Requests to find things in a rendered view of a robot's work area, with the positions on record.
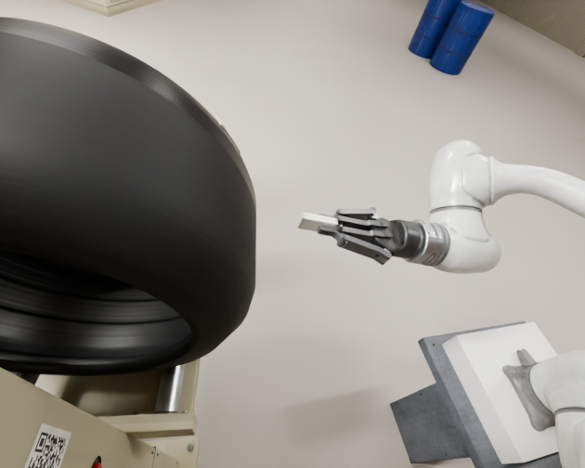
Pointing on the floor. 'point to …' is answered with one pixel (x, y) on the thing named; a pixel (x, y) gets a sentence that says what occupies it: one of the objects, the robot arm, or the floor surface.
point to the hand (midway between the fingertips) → (317, 223)
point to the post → (80, 430)
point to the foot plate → (185, 448)
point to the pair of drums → (449, 33)
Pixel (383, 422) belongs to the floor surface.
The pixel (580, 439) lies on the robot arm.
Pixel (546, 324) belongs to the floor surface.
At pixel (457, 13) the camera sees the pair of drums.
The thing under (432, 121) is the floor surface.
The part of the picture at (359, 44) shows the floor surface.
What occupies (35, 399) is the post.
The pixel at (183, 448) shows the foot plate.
